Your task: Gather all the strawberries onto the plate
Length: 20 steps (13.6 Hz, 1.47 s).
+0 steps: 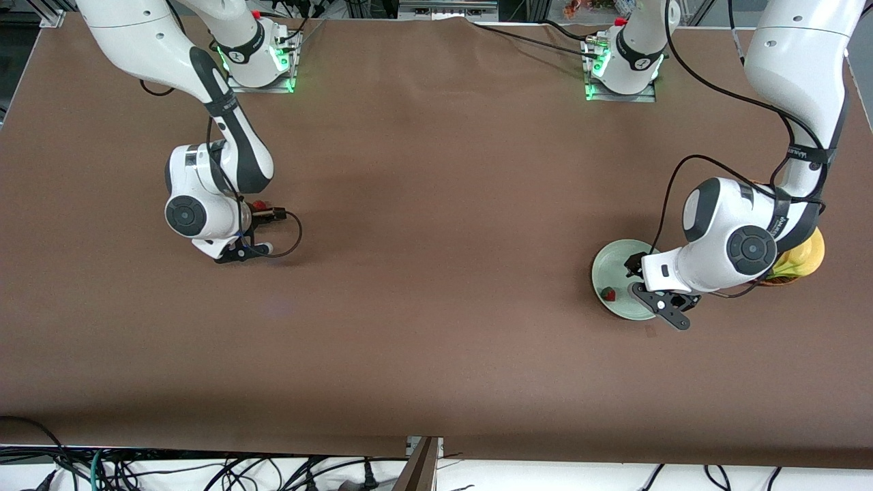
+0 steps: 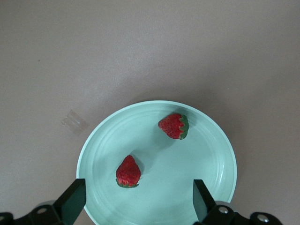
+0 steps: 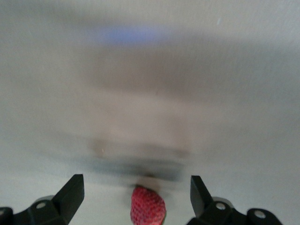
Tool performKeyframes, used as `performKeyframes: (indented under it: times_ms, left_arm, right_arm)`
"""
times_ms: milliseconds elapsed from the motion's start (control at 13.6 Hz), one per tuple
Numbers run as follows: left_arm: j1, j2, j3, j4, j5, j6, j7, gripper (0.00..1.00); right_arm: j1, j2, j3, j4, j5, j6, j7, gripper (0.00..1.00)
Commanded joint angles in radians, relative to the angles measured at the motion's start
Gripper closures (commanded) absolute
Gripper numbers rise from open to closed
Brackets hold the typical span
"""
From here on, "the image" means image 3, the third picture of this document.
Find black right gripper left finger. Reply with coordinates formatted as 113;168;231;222
0;173;84;225

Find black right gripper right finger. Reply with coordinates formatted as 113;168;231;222
187;175;282;225

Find red strawberry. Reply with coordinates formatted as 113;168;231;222
130;186;166;225

